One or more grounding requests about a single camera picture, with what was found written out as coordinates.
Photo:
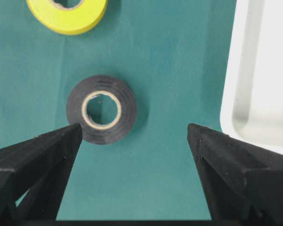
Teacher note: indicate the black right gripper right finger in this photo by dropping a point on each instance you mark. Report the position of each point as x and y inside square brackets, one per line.
[240, 181]

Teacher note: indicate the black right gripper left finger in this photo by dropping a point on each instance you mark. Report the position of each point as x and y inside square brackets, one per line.
[34, 174]

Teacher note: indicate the black tape roll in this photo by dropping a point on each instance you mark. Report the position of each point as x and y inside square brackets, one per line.
[119, 92]

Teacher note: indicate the white plastic case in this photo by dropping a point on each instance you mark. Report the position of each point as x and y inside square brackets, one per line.
[252, 103]

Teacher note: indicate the yellow tape roll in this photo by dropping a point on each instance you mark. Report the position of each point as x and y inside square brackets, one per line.
[68, 21]

